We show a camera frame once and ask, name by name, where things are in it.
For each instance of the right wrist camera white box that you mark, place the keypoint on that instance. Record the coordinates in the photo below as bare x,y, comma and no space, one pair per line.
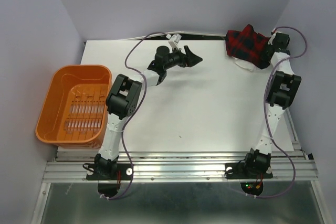
272,37

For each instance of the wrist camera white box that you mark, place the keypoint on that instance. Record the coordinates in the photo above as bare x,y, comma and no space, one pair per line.
272,37
174,40

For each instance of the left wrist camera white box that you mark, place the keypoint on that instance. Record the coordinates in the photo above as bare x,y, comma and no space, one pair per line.
174,40

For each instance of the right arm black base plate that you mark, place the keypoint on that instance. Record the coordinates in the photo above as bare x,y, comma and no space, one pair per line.
238,171

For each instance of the white crumpled skirt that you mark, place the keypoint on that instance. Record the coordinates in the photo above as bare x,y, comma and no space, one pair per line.
245,65

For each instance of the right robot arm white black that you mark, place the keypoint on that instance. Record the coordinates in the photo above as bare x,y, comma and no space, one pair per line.
256,161

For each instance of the orange plastic basket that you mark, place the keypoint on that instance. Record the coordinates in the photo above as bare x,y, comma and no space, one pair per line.
74,113

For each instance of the aluminium right side rail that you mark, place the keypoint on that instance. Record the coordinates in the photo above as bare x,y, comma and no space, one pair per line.
291,129

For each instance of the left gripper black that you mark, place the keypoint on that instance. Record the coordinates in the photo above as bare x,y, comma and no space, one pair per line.
189,59

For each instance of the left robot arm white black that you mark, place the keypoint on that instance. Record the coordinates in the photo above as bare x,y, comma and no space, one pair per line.
123,98

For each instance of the aluminium front rail frame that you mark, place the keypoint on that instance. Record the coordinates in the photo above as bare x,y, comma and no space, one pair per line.
172,167

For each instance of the red plaid skirt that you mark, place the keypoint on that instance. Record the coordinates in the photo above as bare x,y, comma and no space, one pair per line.
247,45

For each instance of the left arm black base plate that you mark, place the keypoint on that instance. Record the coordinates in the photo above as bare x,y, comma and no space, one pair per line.
117,172

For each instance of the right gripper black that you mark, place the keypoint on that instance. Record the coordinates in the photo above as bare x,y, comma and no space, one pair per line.
264,57

